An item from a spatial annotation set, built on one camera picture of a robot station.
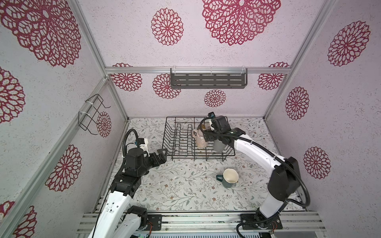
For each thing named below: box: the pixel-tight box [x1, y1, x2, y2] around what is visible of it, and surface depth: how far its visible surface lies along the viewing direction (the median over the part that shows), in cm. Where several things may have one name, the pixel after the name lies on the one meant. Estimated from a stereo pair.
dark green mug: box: [215, 168, 240, 188], surface depth 83 cm
